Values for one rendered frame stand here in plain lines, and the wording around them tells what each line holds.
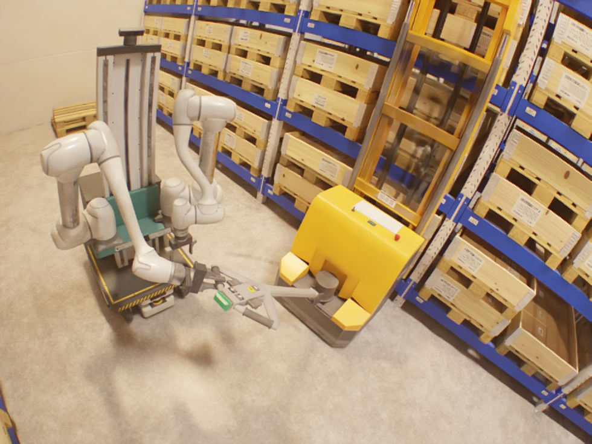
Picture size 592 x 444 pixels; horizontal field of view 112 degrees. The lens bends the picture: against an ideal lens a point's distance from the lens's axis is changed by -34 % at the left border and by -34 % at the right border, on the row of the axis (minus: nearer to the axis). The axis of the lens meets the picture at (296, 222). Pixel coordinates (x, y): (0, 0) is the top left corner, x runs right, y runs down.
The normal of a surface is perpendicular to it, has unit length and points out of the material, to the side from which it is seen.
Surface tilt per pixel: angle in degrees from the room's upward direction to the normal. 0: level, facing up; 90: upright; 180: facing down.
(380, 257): 74
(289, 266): 22
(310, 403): 0
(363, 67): 90
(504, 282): 90
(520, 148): 90
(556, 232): 90
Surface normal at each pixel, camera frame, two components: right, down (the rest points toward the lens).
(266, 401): 0.23, -0.78
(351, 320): -0.03, -0.61
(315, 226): -0.56, 0.09
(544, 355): -0.65, 0.32
